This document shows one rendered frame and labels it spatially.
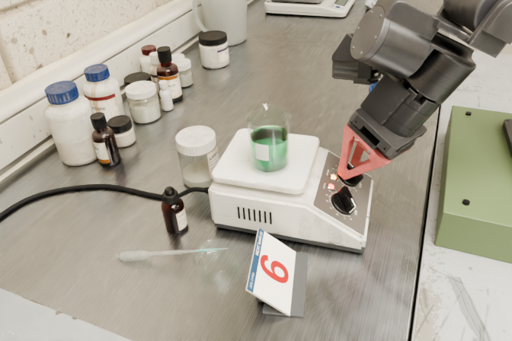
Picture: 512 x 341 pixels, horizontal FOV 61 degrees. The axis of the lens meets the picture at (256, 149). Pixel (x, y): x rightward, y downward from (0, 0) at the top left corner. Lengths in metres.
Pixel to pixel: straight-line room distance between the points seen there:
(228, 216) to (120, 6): 0.61
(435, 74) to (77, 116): 0.52
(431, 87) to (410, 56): 0.05
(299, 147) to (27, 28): 0.52
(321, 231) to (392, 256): 0.09
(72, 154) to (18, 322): 0.30
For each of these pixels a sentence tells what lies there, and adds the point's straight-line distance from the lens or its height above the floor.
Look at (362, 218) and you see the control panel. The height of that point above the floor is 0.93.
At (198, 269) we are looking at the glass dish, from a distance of 0.52.
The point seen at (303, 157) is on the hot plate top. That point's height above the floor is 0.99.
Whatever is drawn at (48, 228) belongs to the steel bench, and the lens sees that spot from 0.68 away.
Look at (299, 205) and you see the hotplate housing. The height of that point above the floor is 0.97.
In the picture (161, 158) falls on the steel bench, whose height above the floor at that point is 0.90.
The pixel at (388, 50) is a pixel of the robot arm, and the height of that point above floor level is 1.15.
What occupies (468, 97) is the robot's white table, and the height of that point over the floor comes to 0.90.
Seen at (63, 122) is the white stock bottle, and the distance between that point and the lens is 0.74.
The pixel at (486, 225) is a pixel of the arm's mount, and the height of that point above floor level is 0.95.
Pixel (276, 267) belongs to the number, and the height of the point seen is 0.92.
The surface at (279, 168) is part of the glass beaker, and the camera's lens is 0.53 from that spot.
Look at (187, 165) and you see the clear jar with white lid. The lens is 0.64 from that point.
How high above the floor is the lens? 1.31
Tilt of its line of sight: 34 degrees down
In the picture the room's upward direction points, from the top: 3 degrees counter-clockwise
